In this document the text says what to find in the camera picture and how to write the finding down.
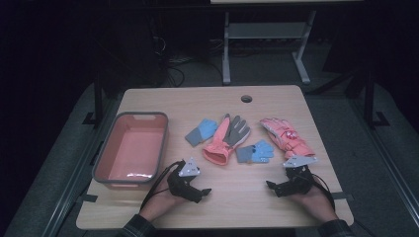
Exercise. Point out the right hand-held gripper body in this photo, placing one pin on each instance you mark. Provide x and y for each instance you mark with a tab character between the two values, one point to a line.
298	179

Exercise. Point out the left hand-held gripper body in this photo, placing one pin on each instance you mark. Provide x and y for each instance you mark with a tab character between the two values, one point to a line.
183	184

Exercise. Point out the coral glove with grey palm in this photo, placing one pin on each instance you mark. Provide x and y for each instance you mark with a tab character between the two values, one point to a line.
220	144

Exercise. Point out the person's left hand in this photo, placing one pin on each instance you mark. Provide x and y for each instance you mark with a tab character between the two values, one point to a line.
161	204

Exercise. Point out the small blue grey knit glove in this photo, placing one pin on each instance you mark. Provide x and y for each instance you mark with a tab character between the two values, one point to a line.
263	152
206	129

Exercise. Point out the pink padded ski glove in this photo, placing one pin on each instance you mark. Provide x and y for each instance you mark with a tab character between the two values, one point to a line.
284	135

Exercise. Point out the pink plastic basin grey rim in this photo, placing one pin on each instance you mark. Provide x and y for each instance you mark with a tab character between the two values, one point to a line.
131	148

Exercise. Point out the black metal stand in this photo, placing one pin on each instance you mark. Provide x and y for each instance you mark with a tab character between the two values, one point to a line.
369	98
98	98

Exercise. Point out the white metal stand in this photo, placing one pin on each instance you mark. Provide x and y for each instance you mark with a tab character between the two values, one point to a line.
263	31

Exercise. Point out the metal frame rail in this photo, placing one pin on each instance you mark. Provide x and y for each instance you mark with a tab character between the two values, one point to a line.
385	154
79	168

